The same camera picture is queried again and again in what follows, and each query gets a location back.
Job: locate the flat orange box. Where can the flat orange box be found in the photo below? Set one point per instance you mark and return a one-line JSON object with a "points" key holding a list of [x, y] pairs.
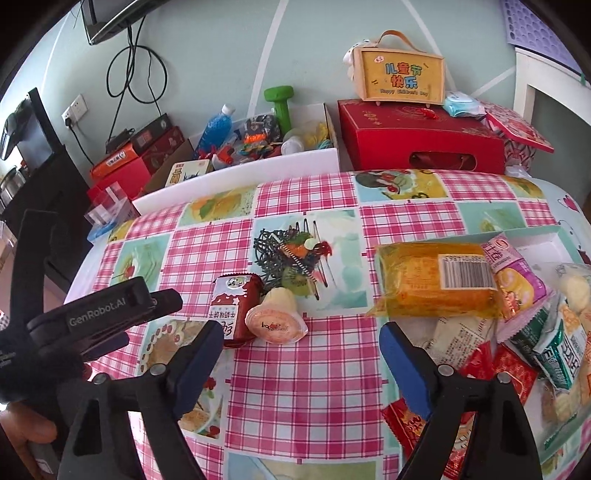
{"points": [[113, 161]]}

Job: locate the orange clear cake packet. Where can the orange clear cake packet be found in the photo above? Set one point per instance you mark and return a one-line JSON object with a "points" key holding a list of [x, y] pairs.
{"points": [[415, 281]]}

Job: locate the small white bottle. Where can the small white bottle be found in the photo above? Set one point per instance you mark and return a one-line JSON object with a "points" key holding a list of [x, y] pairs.
{"points": [[293, 145]]}

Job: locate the blue tissue box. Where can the blue tissue box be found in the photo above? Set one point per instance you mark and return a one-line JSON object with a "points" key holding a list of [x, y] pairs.
{"points": [[99, 233]]}

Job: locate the red cartoon snack packet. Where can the red cartoon snack packet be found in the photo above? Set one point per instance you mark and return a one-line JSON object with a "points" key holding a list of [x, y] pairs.
{"points": [[406, 422]]}

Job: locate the yellow drink carton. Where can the yellow drink carton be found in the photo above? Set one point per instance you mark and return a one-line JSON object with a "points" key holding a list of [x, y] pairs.
{"points": [[187, 174]]}

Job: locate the white wall socket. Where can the white wall socket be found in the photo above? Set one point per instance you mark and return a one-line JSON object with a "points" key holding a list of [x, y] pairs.
{"points": [[75, 108]]}

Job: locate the dark red candy packet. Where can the dark red candy packet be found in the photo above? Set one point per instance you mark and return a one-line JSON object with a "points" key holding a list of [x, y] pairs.
{"points": [[233, 304]]}

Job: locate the large red gift box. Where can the large red gift box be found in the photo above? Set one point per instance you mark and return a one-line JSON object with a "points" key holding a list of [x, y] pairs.
{"points": [[392, 134]]}

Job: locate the person's left hand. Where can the person's left hand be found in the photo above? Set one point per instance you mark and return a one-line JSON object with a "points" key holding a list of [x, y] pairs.
{"points": [[27, 427]]}

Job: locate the black cabinet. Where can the black cabinet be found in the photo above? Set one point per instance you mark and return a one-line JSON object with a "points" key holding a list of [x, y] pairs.
{"points": [[60, 184]]}

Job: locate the open cardboard box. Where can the open cardboard box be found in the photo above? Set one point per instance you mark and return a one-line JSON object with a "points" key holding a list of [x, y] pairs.
{"points": [[331, 129]]}

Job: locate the blue wet wipes pack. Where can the blue wet wipes pack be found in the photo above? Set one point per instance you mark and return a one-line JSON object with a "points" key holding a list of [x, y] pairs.
{"points": [[461, 105]]}

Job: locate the red patterned box lid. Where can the red patterned box lid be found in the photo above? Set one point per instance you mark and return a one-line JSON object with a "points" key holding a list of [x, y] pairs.
{"points": [[517, 124]]}

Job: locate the clear plastic box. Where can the clear plastic box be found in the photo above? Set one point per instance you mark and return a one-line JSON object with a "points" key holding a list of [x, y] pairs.
{"points": [[111, 203]]}

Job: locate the red white patterned box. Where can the red white patterned box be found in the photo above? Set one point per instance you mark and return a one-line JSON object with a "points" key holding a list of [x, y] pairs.
{"points": [[519, 154]]}

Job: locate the pink checked printed tablecloth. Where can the pink checked printed tablecloth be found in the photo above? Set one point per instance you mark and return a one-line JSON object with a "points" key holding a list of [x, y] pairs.
{"points": [[295, 369]]}

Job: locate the yellow mesh bag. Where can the yellow mesh bag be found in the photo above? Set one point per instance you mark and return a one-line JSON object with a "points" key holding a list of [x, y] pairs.
{"points": [[316, 131]]}

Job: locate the red carton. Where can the red carton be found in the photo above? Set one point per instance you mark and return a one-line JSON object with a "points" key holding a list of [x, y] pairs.
{"points": [[129, 180]]}

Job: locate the green dumbbell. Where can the green dumbbell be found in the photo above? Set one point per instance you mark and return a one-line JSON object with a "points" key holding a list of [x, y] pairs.
{"points": [[279, 99]]}

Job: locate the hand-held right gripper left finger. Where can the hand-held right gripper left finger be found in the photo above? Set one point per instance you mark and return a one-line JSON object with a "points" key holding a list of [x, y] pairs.
{"points": [[198, 364]]}

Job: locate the dark red box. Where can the dark red box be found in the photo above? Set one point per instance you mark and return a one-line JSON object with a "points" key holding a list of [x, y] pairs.
{"points": [[159, 143]]}

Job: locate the black power adapter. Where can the black power adapter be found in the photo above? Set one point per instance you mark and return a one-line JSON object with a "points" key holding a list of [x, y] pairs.
{"points": [[120, 139]]}

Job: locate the white tray with snacks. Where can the white tray with snacks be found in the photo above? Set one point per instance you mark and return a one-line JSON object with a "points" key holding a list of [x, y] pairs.
{"points": [[547, 247]]}

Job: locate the pink purple cake packet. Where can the pink purple cake packet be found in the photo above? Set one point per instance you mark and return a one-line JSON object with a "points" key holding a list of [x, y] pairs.
{"points": [[515, 279]]}

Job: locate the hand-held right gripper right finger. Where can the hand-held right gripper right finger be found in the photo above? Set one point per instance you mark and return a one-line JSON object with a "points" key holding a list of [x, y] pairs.
{"points": [[406, 369]]}

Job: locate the green white wafer packet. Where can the green white wafer packet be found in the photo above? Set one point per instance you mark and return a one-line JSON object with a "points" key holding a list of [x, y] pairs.
{"points": [[531, 334], [565, 360]]}

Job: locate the black appliance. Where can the black appliance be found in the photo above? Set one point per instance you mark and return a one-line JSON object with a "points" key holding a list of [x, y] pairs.
{"points": [[34, 134]]}

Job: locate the long red snack packet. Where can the long red snack packet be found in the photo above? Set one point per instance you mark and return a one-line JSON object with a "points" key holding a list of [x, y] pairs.
{"points": [[512, 374]]}

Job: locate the blue plastic bottle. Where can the blue plastic bottle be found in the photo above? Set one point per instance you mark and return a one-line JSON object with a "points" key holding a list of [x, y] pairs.
{"points": [[214, 129]]}

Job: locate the dark toy packet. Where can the dark toy packet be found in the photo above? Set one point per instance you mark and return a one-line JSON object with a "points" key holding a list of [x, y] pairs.
{"points": [[261, 127]]}

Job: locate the purple perforated basket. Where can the purple perforated basket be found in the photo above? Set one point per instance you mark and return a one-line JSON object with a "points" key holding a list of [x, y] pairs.
{"points": [[531, 27]]}

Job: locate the white shelf unit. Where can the white shelf unit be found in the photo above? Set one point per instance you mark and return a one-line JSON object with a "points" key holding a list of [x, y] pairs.
{"points": [[524, 92]]}

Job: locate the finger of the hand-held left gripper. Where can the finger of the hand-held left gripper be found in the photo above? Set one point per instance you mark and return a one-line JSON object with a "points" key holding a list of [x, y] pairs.
{"points": [[106, 347], [168, 304]]}

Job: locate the wall-mounted black monitor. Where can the wall-mounted black monitor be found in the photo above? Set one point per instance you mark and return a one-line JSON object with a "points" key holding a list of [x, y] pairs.
{"points": [[115, 23]]}

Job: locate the clear green-sealed cake packet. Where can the clear green-sealed cake packet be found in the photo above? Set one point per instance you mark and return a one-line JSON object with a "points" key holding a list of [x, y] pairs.
{"points": [[563, 401]]}

